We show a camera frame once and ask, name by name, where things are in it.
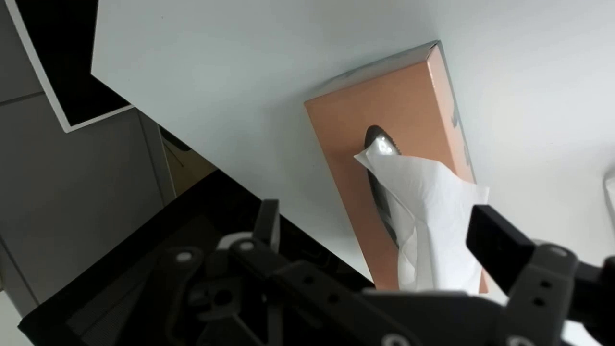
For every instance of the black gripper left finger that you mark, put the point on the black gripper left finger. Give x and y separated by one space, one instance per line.
305 304

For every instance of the orange tissue box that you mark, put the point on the orange tissue box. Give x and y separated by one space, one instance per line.
397 153

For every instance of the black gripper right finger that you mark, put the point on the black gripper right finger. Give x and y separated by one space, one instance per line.
547 285

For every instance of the white tissue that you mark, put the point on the white tissue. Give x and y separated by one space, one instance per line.
430 208

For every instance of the black office chair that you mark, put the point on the black office chair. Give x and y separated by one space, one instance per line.
178 283

